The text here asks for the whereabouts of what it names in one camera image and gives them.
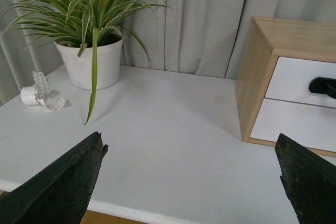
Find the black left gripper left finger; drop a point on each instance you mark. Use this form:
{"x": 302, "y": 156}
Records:
{"x": 61, "y": 192}

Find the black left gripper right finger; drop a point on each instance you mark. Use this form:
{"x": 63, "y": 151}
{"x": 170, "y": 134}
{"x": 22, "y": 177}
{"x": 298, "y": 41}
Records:
{"x": 308, "y": 181}

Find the black drawer handle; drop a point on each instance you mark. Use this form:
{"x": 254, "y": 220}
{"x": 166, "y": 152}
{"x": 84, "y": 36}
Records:
{"x": 322, "y": 85}

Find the wooden drawer cabinet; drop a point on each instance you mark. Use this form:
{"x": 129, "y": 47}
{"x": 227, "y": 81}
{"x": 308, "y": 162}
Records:
{"x": 268, "y": 39}

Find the white double-sided tape roll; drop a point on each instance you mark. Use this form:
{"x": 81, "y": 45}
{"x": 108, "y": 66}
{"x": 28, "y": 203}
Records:
{"x": 36, "y": 94}

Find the white plant pot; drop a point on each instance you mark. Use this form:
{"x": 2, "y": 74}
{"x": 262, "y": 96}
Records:
{"x": 80, "y": 68}

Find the grey curtain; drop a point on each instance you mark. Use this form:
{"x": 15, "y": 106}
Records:
{"x": 206, "y": 37}

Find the green spider plant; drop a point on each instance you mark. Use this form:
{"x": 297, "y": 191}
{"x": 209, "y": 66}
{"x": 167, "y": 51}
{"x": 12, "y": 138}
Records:
{"x": 31, "y": 28}

